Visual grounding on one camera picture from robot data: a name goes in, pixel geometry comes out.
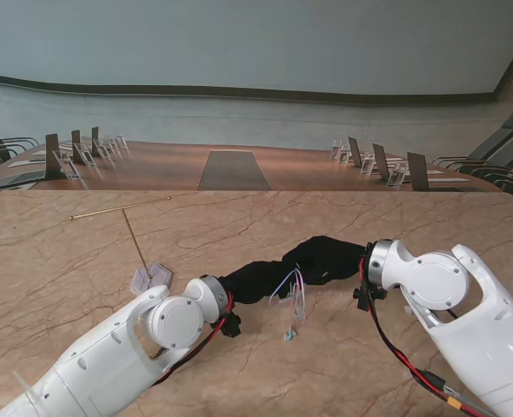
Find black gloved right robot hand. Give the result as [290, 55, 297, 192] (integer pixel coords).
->
[281, 235, 369, 288]

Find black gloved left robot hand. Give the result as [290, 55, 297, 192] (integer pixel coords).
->
[221, 259, 301, 308]

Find gold T rack marble base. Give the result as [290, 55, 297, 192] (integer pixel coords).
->
[69, 196, 174, 296]

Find brown conference table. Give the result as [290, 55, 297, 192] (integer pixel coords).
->
[0, 138, 505, 195]

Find dark grey laptop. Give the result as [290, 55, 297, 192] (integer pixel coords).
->
[0, 169, 47, 192]

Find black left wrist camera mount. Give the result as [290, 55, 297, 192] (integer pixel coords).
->
[221, 314, 243, 339]

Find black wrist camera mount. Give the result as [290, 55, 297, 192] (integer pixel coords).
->
[221, 314, 243, 339]
[354, 284, 388, 312]

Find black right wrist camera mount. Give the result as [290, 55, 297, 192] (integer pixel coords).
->
[354, 284, 388, 312]

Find red black left arm cable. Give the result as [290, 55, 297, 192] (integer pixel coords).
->
[151, 293, 236, 387]

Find red black arm cable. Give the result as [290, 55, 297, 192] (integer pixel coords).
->
[358, 255, 488, 417]
[151, 293, 236, 387]

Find red black right arm cable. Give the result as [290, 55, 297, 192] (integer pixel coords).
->
[358, 255, 488, 417]

